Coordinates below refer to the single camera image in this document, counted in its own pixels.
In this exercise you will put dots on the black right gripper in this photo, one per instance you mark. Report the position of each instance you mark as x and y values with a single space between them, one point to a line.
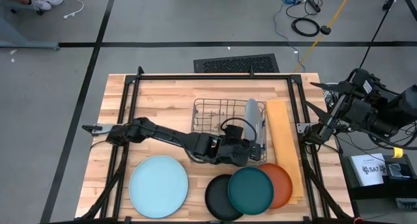
347 110

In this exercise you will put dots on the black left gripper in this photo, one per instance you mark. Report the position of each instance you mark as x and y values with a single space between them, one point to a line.
233 152

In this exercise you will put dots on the large grey plate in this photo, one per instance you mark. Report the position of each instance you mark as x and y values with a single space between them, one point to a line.
253 120

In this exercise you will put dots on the small teal plate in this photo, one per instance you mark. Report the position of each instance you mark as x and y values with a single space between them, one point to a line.
251 191

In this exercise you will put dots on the small black plate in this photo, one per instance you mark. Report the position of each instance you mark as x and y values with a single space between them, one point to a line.
216 201

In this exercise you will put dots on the large light blue plate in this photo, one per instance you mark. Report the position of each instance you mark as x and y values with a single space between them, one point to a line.
158 186

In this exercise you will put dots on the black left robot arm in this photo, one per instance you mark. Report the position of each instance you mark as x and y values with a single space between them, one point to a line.
163 133

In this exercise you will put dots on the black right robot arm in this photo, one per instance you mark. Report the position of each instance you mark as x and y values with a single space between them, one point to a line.
391 110

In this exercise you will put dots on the yellow cloth mat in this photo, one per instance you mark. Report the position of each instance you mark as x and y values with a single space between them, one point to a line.
285 146

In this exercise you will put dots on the small orange plate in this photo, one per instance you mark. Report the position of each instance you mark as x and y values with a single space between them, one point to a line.
281 185

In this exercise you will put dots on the black round puck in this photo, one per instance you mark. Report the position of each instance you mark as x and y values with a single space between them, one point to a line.
325 30

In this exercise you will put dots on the white printed booklet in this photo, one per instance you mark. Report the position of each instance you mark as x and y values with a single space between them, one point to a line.
369 168

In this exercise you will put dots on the black floor vent grille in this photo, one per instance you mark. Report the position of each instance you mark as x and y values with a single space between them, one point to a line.
236 64

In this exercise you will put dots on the thin black pole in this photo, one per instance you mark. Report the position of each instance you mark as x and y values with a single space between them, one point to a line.
379 28

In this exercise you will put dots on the yellow tape tag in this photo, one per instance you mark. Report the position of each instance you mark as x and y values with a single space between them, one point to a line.
397 152

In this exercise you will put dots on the black power strip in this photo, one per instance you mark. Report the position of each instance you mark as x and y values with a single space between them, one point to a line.
314 5

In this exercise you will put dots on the black equipment cart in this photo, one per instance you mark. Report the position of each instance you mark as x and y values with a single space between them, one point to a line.
374 193

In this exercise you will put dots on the wooden desk grey legs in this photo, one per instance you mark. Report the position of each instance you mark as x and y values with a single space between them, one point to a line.
32 45

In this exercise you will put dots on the person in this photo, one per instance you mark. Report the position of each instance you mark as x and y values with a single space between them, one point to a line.
39 3

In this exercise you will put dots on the black metal table frame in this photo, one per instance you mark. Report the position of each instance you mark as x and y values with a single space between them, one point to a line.
211 77

